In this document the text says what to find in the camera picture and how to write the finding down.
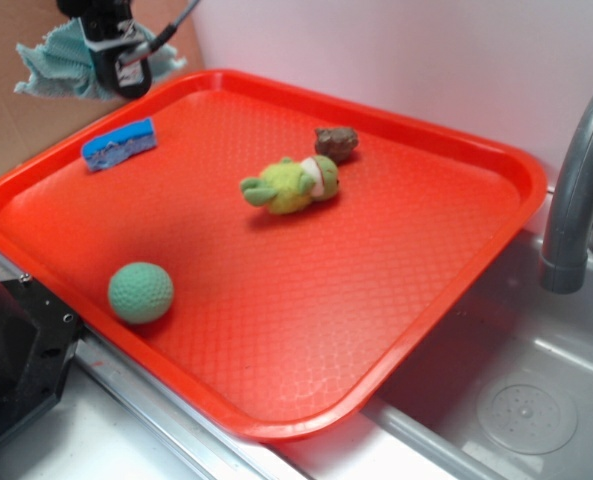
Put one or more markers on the red plastic tray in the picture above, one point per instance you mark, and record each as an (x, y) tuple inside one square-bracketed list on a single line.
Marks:
[(281, 325)]

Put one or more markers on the brown rock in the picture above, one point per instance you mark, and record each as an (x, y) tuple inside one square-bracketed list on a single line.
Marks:
[(336, 143)]

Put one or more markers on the green plush frog toy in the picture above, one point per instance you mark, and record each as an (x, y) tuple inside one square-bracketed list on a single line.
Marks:
[(288, 186)]

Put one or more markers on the grey sink faucet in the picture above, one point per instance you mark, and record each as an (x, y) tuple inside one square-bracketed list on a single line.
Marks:
[(568, 237)]

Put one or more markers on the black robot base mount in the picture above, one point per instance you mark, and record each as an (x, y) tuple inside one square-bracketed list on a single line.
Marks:
[(38, 336)]

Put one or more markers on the light blue cloth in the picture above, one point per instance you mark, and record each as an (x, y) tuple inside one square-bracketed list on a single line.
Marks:
[(61, 67)]

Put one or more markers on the blue sponge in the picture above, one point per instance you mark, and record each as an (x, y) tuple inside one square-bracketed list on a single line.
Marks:
[(118, 145)]

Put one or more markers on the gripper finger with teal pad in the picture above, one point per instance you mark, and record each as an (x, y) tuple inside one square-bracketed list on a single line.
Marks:
[(107, 39)]

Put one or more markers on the grey plastic sink basin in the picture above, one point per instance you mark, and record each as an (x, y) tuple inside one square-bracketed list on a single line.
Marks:
[(502, 387)]

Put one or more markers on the green textured ball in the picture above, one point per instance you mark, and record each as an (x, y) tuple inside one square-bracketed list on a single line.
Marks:
[(140, 293)]

